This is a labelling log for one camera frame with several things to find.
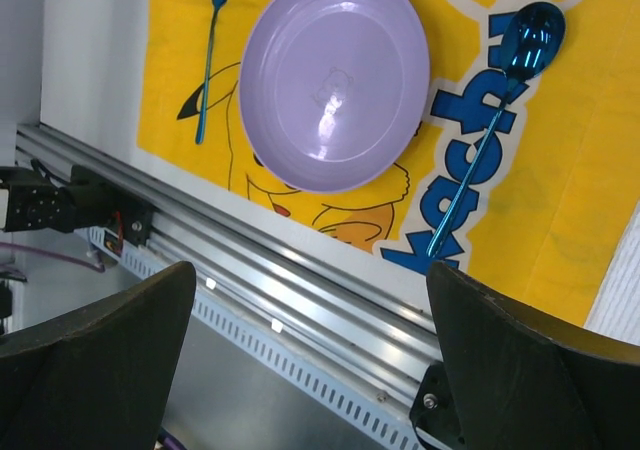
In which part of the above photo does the aluminium rail frame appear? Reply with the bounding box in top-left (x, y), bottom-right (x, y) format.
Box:
top-left (16, 125), bottom-right (440, 404)

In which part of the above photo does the blue metallic spoon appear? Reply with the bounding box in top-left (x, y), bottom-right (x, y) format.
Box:
top-left (426, 1), bottom-right (566, 258)

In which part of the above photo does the blue metallic fork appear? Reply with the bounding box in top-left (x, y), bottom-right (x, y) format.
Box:
top-left (195, 0), bottom-right (227, 145)

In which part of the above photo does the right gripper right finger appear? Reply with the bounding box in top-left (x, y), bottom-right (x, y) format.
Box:
top-left (426, 262), bottom-right (639, 449)

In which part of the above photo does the perforated grey cable tray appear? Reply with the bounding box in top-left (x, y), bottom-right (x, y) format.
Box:
top-left (89, 228), bottom-right (429, 449)

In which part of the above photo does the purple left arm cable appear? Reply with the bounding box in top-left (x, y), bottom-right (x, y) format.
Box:
top-left (0, 242), bottom-right (107, 284)

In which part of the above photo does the purple plastic plate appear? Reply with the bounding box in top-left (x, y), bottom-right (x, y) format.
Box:
top-left (238, 0), bottom-right (430, 193)

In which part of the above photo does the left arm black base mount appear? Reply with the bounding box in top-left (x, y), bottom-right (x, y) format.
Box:
top-left (1, 159), bottom-right (154, 255)

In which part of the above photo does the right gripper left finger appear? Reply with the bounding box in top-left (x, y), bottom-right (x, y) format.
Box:
top-left (1, 262), bottom-right (196, 449)

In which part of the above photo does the yellow pikachu cloth placemat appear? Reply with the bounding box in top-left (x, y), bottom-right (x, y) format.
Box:
top-left (138, 0), bottom-right (639, 324)

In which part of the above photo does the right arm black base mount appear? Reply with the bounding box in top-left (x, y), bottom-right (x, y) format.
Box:
top-left (409, 362), bottom-right (467, 449)

